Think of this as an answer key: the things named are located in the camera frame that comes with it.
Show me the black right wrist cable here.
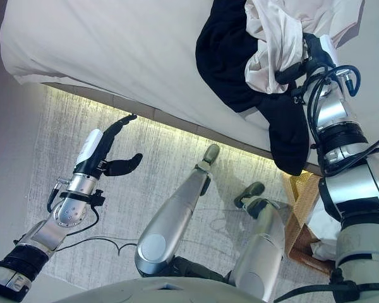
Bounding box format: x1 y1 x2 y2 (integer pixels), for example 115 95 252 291
306 64 379 177

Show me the cream garment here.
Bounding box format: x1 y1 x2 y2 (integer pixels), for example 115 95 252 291
243 0 366 95

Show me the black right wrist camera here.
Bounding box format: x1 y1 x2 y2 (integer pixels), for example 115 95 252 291
290 87 306 105

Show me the thin black loose cable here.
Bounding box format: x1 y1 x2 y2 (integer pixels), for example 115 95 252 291
55 237 138 257

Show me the grey robot torso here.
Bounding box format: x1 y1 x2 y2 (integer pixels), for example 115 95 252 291
55 274 266 303

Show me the left silver robot leg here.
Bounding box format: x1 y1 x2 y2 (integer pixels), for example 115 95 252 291
135 143 221 278

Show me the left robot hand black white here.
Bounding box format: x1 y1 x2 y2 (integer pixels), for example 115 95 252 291
73 113 143 179

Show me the black garment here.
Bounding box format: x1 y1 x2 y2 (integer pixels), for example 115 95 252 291
195 0 310 177

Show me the white garment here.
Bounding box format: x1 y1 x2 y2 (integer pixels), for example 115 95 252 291
306 198 345 261

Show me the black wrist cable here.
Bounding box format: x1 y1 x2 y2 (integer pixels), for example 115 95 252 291
306 64 379 177
47 179 100 236

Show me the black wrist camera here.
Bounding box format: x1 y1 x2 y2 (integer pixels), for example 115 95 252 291
290 87 306 105
93 188 106 206

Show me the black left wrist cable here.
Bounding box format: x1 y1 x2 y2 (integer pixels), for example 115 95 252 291
47 179 100 236

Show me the right silver robot leg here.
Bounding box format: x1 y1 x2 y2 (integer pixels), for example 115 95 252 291
229 182 287 300

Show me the bed with beige cover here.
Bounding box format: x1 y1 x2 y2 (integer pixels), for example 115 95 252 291
0 0 367 177

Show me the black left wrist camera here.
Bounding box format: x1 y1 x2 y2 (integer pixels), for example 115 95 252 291
93 188 106 206

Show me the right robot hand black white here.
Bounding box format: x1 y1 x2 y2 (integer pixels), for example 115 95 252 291
276 32 339 86

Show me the grey striped rug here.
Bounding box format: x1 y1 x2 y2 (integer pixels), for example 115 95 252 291
31 85 339 303

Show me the woven wicker basket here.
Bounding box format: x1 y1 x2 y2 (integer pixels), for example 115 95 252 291
282 172 335 274

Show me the silver robot leg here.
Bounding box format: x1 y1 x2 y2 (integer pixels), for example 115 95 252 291
135 143 221 278
229 182 287 300

